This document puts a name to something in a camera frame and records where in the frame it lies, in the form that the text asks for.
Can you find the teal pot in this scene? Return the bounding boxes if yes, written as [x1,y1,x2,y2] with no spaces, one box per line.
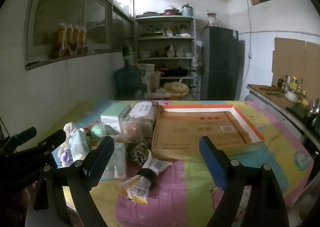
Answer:
[181,4,193,17]

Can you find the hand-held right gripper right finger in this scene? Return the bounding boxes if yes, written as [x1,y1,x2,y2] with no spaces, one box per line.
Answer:
[199,136,290,227]

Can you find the leopard print cloth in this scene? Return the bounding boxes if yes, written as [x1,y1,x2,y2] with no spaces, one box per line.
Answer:
[126,141,153,167]

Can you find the cardboard sheet on wall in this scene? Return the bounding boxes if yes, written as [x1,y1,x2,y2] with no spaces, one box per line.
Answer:
[271,37,320,92]

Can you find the kitchen counter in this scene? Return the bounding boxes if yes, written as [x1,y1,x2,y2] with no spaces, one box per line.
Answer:
[246,83,320,147]

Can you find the colourful printed blanket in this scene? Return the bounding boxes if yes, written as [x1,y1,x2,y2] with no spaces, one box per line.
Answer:
[45,100,314,227]

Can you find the yellow snack packet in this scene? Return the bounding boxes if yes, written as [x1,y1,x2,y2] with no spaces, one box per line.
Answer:
[114,151,173,205]

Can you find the white bowl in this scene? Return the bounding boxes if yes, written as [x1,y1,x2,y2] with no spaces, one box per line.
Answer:
[285,89,300,102]

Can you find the mint green box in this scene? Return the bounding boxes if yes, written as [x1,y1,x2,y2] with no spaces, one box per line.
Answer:
[100,104,132,130]

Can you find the cardboard box with orange rim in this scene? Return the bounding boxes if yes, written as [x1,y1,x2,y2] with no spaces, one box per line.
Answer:
[151,103,265,162]

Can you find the yellow food in bag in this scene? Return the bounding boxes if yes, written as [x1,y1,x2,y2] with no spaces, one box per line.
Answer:
[163,81,190,97]

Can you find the white framed interior window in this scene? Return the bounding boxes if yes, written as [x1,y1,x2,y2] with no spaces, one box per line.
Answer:
[24,0,113,71]

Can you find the pink plastic pitcher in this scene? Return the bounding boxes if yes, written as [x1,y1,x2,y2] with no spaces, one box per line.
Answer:
[149,71,162,92]

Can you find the dark grey fridge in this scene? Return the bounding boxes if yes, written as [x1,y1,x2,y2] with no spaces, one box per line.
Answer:
[200,26,246,101]

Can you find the white sack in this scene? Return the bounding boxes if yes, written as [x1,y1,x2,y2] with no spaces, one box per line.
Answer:
[138,63,156,85]

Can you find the mint green cushion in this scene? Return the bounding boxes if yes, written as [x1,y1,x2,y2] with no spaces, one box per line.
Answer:
[89,124,108,139]

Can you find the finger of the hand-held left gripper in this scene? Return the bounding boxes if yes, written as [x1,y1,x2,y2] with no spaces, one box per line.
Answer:
[15,129,67,167]
[0,127,37,154]

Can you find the white shelf unit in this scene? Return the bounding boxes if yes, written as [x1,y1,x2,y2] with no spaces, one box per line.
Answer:
[134,16,197,100]

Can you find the red pot with lid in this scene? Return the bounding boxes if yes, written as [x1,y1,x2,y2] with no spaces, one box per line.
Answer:
[164,6,181,16]

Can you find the row of white bowls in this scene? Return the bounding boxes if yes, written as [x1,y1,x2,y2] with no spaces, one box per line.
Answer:
[139,51,193,58]

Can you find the glass jar with red lid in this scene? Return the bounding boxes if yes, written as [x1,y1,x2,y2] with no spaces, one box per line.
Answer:
[206,13,217,27]

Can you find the cluster of condiment bottles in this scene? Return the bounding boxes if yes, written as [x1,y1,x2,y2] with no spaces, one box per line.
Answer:
[277,73,304,92]

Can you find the blue water jug with pump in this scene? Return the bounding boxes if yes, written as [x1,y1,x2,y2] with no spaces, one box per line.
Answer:
[114,46,148,100]

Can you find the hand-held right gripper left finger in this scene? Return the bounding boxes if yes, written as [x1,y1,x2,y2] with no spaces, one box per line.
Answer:
[32,136,115,227]

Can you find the pink plush toy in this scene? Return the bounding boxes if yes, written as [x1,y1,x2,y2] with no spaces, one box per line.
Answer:
[57,142,74,169]

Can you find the clear tissue pack floral label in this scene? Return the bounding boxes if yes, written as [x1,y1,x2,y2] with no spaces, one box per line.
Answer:
[119,101,160,141]

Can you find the white wall cable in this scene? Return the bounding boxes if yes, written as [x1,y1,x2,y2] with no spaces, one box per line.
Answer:
[244,0,253,85]

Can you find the black pan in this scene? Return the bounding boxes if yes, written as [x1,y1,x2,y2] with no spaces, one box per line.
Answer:
[160,66,197,77]

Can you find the orange drink bottle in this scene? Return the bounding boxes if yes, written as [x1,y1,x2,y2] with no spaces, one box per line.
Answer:
[73,25,82,55]
[65,24,75,55]
[79,27,88,54]
[53,23,68,58]

